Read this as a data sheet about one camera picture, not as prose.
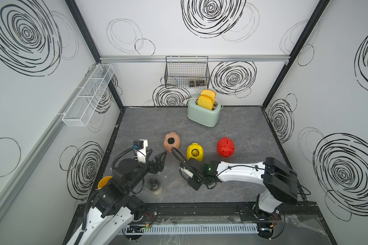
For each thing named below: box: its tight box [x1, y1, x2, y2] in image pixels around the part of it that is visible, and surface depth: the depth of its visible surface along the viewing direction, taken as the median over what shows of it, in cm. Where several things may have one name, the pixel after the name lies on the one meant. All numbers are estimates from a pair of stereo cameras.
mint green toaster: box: [187, 98, 222, 128], surface depth 103 cm
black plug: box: [167, 137, 175, 145], surface depth 93 cm
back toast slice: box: [200, 89, 217, 99], surface depth 101 cm
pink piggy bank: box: [163, 131, 181, 153], surface depth 93 cm
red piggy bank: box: [217, 136, 236, 158], surface depth 90 cm
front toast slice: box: [197, 94, 214, 111], surface depth 99 cm
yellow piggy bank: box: [186, 142, 204, 162], surface depth 88 cm
